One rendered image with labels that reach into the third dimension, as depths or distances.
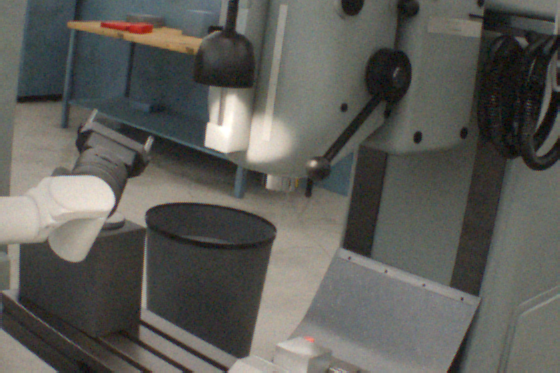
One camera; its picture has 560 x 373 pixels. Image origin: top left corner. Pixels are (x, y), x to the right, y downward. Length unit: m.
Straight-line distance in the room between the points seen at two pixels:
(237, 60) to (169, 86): 6.72
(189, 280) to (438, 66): 2.03
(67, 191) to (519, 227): 0.74
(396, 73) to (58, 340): 0.75
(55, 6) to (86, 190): 7.35
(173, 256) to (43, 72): 5.58
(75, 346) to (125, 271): 0.17
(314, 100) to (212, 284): 2.09
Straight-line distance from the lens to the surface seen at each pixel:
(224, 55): 1.06
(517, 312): 1.63
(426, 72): 1.30
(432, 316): 1.59
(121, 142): 1.46
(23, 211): 1.24
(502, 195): 1.52
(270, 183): 1.27
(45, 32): 8.58
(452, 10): 1.33
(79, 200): 1.26
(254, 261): 3.25
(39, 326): 1.64
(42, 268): 1.64
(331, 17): 1.16
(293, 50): 1.16
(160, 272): 3.28
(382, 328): 1.62
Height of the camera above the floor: 1.59
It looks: 12 degrees down
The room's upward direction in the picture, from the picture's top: 8 degrees clockwise
